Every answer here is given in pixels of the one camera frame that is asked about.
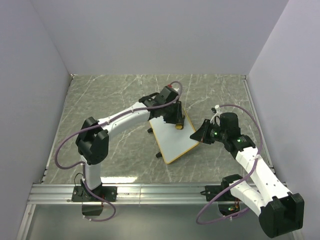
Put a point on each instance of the yellow whiteboard eraser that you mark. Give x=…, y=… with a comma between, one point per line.
x=179, y=126

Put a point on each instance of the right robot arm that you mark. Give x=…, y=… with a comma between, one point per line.
x=279, y=211

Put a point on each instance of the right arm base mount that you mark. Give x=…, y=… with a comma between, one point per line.
x=219, y=194

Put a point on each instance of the aluminium mounting rail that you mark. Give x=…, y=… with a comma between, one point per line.
x=127, y=193

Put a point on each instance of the yellow framed whiteboard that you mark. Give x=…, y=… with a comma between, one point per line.
x=172, y=142

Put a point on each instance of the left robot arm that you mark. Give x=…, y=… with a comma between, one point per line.
x=93, y=141

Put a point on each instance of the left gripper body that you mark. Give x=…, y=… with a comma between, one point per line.
x=172, y=113

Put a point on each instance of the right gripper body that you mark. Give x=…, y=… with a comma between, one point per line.
x=216, y=133

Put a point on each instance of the left side aluminium rail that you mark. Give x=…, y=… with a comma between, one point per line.
x=57, y=122

